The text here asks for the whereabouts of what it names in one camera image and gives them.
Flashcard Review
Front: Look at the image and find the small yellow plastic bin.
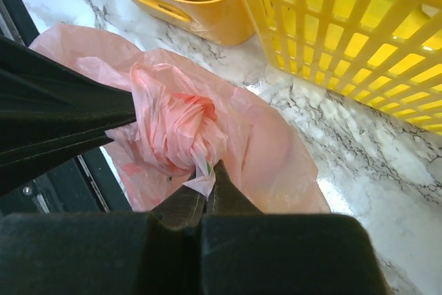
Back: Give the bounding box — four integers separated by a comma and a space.
131, 0, 254, 46

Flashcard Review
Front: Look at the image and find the large yellow shopping basket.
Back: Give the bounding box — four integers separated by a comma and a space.
243, 0, 441, 133

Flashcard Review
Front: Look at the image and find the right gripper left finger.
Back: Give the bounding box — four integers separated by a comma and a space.
1, 187, 205, 294

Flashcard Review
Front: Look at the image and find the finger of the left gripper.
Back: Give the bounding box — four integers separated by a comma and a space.
1, 37, 135, 195

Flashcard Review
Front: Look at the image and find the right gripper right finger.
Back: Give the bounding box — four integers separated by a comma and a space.
202, 162, 388, 294

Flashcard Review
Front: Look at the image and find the pink plastic grocery bag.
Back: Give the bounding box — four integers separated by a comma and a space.
30, 24, 330, 213

